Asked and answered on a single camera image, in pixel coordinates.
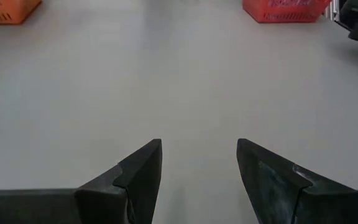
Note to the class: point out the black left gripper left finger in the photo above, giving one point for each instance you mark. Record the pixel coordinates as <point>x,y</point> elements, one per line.
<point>104,205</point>

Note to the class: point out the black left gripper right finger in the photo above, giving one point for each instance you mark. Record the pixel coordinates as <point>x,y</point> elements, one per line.
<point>291,202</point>

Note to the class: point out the red plastic basket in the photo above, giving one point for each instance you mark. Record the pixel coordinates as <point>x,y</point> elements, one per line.
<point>284,12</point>

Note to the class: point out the orange plastic basket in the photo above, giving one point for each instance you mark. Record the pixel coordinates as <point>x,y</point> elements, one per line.
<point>5,12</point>

